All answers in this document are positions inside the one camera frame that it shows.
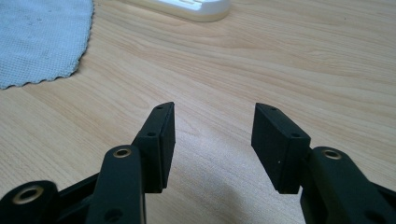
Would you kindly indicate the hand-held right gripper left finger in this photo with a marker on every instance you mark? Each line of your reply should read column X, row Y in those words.
column 157, row 146

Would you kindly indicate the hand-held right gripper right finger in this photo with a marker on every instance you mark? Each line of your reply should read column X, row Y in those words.
column 277, row 146

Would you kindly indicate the white plastic device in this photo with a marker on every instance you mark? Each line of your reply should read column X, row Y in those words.
column 190, row 7

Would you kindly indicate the light blue cleaning cloth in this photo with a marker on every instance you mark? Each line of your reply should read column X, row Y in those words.
column 37, row 37

